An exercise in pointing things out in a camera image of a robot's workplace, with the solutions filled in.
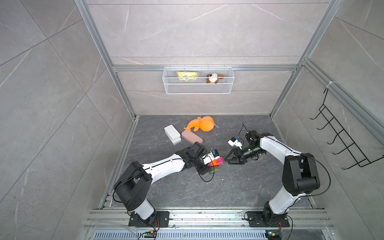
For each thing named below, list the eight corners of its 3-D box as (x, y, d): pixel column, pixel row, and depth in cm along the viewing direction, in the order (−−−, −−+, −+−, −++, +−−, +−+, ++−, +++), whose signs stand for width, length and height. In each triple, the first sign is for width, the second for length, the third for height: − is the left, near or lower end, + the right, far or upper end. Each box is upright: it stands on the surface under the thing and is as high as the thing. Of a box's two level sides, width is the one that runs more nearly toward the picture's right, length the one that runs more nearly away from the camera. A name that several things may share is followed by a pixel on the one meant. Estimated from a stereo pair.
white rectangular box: (173, 145, 104) (172, 141, 100) (164, 132, 112) (162, 127, 107) (182, 140, 106) (181, 136, 102) (172, 127, 114) (171, 123, 110)
